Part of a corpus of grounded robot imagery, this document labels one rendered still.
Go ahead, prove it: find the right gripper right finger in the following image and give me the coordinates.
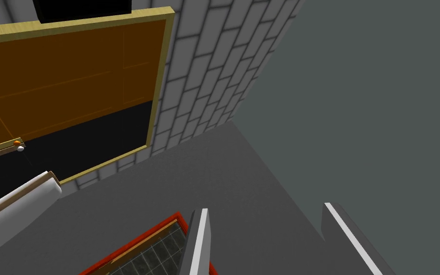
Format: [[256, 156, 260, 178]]
[[321, 202, 397, 275]]

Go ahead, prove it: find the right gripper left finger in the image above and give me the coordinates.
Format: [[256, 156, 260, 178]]
[[179, 208, 212, 275]]

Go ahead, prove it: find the red framed dark panel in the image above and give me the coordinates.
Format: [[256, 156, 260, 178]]
[[79, 212, 219, 275]]

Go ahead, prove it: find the brown door leaf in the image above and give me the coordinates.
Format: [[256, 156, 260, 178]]
[[0, 19, 168, 159]]

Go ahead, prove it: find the black rectangular box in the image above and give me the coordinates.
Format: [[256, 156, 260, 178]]
[[32, 0, 133, 24]]

